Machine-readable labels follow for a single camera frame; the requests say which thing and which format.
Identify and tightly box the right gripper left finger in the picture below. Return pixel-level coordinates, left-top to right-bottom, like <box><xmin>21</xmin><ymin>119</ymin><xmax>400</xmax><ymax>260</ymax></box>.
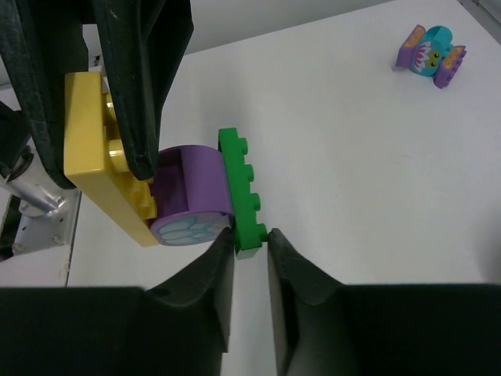
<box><xmin>1</xmin><ymin>229</ymin><xmax>235</xmax><ymax>375</ymax></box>

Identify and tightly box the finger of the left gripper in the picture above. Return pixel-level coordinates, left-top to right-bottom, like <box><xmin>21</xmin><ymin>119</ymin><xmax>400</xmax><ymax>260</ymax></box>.
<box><xmin>92</xmin><ymin>1</ymin><xmax>194</xmax><ymax>180</ymax></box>
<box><xmin>1</xmin><ymin>1</ymin><xmax>88</xmax><ymax>190</ymax></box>

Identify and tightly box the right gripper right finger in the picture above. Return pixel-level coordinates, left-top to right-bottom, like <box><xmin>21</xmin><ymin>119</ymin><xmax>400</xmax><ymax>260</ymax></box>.
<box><xmin>268</xmin><ymin>229</ymin><xmax>500</xmax><ymax>375</ymax></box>

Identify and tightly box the green lego plate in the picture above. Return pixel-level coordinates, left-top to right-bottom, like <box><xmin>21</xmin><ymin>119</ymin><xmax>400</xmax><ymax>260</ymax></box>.
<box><xmin>218</xmin><ymin>128</ymin><xmax>268</xmax><ymax>259</ymax></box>

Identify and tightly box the long yellow lego plate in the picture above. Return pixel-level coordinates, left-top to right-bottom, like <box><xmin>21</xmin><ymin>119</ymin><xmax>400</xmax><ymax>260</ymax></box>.
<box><xmin>63</xmin><ymin>71</ymin><xmax>159</xmax><ymax>247</ymax></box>

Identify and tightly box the purple yellow green lego cluster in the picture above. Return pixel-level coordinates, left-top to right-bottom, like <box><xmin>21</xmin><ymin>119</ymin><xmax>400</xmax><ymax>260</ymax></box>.
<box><xmin>150</xmin><ymin>145</ymin><xmax>234</xmax><ymax>247</ymax></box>

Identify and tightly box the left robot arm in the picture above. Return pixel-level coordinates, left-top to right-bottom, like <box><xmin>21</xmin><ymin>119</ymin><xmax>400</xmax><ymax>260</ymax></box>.
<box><xmin>1</xmin><ymin>1</ymin><xmax>194</xmax><ymax>190</ymax></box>

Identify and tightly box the teal purple butterfly lego cluster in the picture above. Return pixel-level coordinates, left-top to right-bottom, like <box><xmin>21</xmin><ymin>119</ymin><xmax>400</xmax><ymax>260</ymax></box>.
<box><xmin>395</xmin><ymin>24</ymin><xmax>467</xmax><ymax>89</ymax></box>

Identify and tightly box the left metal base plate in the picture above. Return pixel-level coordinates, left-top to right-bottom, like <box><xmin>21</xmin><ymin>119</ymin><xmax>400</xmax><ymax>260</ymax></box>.
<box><xmin>1</xmin><ymin>189</ymin><xmax>81</xmax><ymax>262</ymax></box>

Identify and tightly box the aluminium frame rail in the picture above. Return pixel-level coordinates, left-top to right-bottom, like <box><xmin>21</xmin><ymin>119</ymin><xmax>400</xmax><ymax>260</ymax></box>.
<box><xmin>459</xmin><ymin>0</ymin><xmax>501</xmax><ymax>44</ymax></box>

